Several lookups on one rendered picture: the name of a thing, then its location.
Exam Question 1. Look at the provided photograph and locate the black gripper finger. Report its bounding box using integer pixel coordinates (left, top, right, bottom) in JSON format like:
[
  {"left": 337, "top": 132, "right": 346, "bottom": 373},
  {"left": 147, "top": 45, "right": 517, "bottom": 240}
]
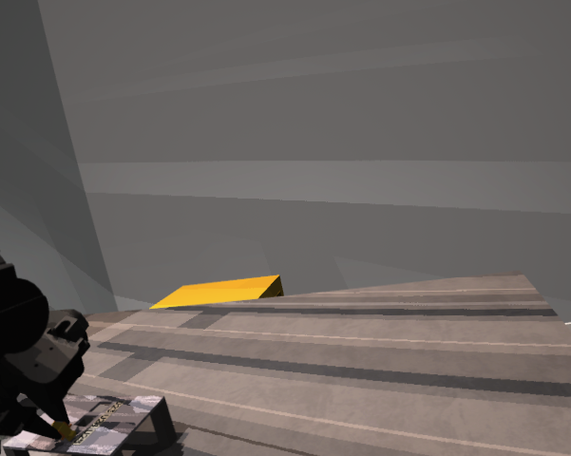
[
  {"left": 27, "top": 395, "right": 69, "bottom": 425},
  {"left": 0, "top": 407, "right": 62, "bottom": 440}
]

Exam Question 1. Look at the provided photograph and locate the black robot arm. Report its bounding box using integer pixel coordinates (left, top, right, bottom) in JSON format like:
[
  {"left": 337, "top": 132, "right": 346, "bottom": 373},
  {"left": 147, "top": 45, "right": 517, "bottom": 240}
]
[{"left": 0, "top": 256, "right": 90, "bottom": 405}]

